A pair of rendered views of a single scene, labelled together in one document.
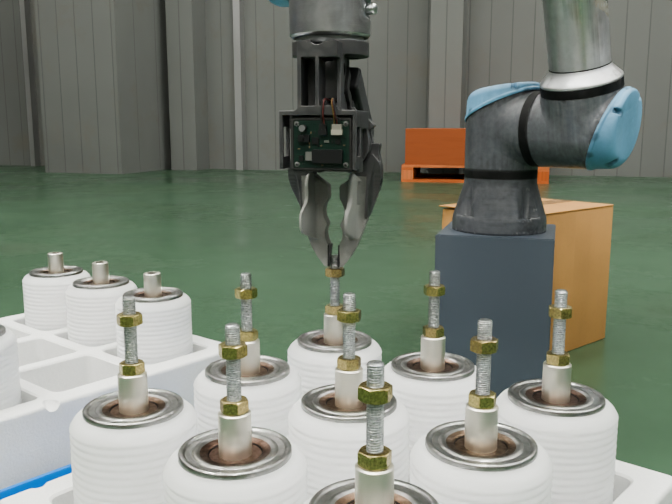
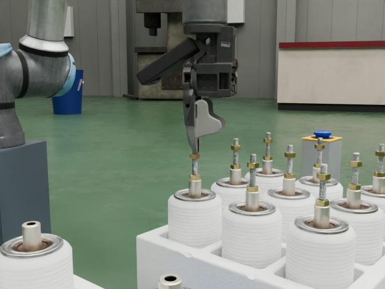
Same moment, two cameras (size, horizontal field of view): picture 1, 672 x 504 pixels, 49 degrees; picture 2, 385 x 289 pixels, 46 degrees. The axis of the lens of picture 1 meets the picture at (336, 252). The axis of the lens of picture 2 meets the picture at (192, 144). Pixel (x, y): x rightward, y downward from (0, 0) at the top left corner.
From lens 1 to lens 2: 1.06 m
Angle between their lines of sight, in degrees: 88
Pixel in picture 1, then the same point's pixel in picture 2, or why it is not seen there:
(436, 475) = (338, 189)
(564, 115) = (54, 66)
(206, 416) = (277, 231)
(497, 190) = (10, 116)
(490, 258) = (23, 160)
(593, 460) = not seen: hidden behind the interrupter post
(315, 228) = (198, 131)
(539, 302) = (44, 180)
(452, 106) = not seen: outside the picture
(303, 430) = (311, 203)
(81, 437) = (353, 236)
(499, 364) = not seen: hidden behind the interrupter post
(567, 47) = (57, 26)
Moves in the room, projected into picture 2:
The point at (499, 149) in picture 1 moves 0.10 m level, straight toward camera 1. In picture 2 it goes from (8, 88) to (48, 88)
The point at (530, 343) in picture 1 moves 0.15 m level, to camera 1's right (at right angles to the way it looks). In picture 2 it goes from (43, 207) to (61, 191)
